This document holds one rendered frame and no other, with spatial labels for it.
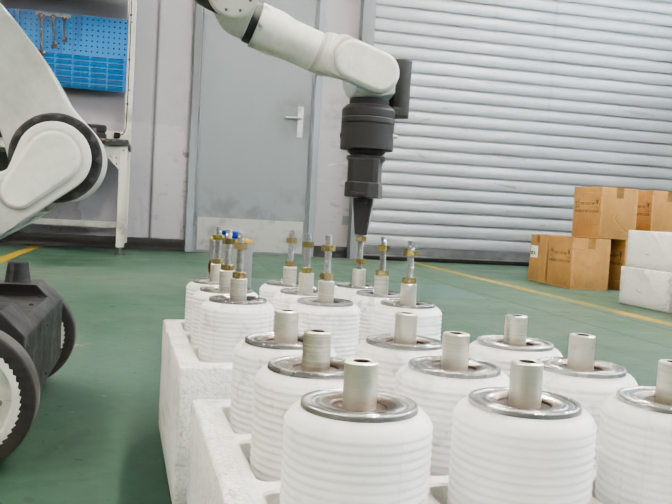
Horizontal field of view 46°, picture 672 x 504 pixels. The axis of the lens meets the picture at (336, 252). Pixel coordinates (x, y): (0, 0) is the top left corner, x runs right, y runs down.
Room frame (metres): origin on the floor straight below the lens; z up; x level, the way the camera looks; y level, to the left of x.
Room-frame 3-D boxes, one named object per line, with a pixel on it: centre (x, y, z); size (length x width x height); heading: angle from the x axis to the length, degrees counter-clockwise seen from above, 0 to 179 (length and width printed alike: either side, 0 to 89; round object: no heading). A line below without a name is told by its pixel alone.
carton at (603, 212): (4.74, -1.59, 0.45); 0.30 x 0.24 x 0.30; 15
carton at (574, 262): (4.71, -1.44, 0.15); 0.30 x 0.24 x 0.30; 12
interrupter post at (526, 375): (0.53, -0.13, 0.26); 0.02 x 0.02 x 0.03
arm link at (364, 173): (1.32, -0.04, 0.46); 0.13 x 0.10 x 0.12; 173
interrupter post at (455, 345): (0.65, -0.10, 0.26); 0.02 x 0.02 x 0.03
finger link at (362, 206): (1.31, -0.04, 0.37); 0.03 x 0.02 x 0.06; 83
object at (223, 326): (1.03, 0.12, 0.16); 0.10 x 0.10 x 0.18
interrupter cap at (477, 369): (0.65, -0.10, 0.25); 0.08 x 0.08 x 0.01
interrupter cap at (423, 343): (0.76, -0.07, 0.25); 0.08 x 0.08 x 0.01
